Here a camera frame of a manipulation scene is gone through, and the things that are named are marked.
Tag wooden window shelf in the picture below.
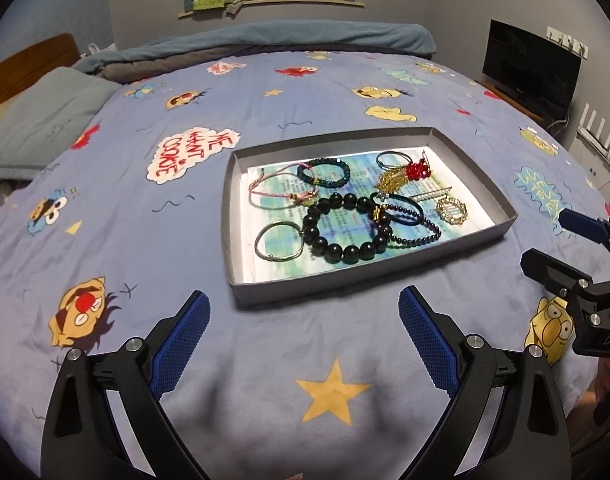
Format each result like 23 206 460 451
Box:
177 0 366 20

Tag white wall hooks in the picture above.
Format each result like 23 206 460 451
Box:
545 26 589 56

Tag pink cord bracelet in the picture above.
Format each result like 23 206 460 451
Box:
248 162 320 209

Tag teal blanket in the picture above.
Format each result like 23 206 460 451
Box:
75 21 436 73

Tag black hair tie with star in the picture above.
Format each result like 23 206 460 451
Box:
380 192 426 228

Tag pearl hair clip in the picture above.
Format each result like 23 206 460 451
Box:
410 187 452 202

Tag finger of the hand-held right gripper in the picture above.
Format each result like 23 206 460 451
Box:
520 249 610 356
559 209 610 248

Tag thin silver bangle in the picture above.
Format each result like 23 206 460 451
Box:
375 150 411 171

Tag silver wire bangle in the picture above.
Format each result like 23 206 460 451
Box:
255 221 306 262

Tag grey cardboard box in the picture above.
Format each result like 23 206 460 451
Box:
220 126 518 309

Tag gold chain bracelet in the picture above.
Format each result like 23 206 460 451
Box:
377 167 411 195

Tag cartoon printed bed sheet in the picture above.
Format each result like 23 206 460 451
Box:
0 47 610 480

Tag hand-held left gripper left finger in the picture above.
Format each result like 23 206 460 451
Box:
40 290 211 480

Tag grey blanket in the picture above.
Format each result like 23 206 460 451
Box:
102 57 186 83

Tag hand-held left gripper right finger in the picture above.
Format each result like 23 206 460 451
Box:
397 285 571 480

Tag white router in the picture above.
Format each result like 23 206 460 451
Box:
568 102 610 191

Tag black monitor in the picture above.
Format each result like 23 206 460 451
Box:
482 19 583 111

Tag blue printed paper sheet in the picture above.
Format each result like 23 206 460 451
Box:
242 147 498 281

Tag blue beaded bracelet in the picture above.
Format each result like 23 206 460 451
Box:
297 157 351 188

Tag grey pillow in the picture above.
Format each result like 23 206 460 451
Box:
0 66 120 181

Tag wooden headboard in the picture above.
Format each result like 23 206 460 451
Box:
0 33 80 116

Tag large black bead bracelet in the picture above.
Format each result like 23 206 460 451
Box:
302 192 393 266

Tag purple bead bracelet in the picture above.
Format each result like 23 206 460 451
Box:
372 203 442 250

